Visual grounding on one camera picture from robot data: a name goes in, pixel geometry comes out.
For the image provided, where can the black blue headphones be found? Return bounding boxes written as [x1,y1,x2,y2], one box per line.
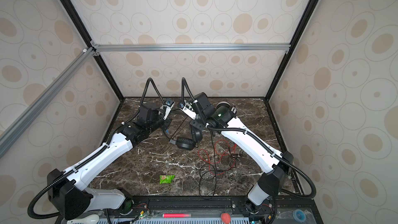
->
[161,117,203,151]

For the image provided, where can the black headphone cable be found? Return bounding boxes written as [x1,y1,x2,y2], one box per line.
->
[198,130,240,200]

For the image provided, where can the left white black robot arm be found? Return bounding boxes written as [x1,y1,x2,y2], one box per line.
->
[27,100,174,220]

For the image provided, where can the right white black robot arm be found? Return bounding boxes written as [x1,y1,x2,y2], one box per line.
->
[181,93,317,207]

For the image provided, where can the green snack packet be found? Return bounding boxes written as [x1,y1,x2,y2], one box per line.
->
[160,175,175,184]

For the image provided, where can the pink marker pen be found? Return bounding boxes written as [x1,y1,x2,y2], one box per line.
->
[163,213,191,218]

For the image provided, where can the red round object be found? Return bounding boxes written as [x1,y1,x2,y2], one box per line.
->
[220,213,231,224]

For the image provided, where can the white plastic object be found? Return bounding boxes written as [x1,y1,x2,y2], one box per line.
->
[67,214,100,224]

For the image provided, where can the blue tape roll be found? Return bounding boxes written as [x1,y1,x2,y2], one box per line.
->
[292,209,306,223]

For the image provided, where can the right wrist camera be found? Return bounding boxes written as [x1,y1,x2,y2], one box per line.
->
[178,102,197,120]

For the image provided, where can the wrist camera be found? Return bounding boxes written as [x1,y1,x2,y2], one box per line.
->
[178,102,197,120]
[163,99,175,120]

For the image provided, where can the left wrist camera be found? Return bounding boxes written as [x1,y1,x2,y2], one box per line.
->
[163,99,175,120]

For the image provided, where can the red headphone cable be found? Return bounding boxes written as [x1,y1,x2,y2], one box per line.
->
[197,139,238,176]

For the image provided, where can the back aluminium rail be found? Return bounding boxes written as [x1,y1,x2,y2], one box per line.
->
[91,43,291,54]

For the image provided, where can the aluminium rail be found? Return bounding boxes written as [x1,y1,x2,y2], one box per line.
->
[91,43,291,54]
[1,47,94,157]

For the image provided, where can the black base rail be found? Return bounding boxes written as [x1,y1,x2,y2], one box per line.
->
[56,191,323,224]

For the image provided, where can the left aluminium rail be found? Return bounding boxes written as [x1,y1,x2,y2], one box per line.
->
[1,47,94,157]

